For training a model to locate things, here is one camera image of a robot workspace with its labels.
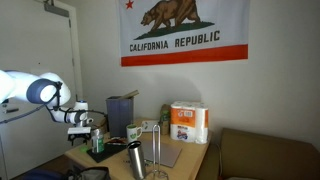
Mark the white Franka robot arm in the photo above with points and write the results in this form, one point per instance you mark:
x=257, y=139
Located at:
x=20, y=86

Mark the white mug green logo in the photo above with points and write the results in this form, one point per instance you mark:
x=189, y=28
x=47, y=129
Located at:
x=132, y=133

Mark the white door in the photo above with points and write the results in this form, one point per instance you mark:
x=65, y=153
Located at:
x=20, y=40

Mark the brown cardboard tube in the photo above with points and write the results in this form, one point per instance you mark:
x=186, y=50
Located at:
x=130, y=94

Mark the brown sofa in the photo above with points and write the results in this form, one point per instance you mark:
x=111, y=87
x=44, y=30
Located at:
x=266, y=156

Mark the red pen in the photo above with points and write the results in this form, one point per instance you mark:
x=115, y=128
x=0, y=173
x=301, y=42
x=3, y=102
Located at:
x=117, y=139

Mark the silver laptop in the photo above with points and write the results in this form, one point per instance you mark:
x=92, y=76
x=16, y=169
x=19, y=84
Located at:
x=166, y=153

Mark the black tablet case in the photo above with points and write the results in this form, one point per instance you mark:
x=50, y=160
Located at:
x=111, y=151

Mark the grey plastic trash bin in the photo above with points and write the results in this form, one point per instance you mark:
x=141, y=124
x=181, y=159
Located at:
x=119, y=116

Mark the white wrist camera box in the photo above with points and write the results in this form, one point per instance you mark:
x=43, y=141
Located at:
x=79, y=130

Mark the orange paper towel pack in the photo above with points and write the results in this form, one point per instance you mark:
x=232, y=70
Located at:
x=188, y=121

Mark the green pencil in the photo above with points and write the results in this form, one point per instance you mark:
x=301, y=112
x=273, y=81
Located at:
x=116, y=144

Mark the brown paper bag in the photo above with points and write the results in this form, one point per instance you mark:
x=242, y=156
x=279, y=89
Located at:
x=101, y=125

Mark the clear bottle green label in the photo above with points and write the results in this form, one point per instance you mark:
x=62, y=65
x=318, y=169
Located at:
x=97, y=143

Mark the metal paper towel holder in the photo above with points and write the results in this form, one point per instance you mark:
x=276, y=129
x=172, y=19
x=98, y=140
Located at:
x=156, y=150

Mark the California Republic flag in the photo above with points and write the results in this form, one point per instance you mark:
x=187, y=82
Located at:
x=183, y=30

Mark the stainless steel flask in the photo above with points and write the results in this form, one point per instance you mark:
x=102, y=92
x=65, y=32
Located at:
x=136, y=161

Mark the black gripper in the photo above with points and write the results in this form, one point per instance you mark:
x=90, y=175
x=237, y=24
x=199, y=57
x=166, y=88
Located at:
x=79, y=136

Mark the grey door closer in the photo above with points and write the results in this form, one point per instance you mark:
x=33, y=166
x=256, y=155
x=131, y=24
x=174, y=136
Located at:
x=56, y=9

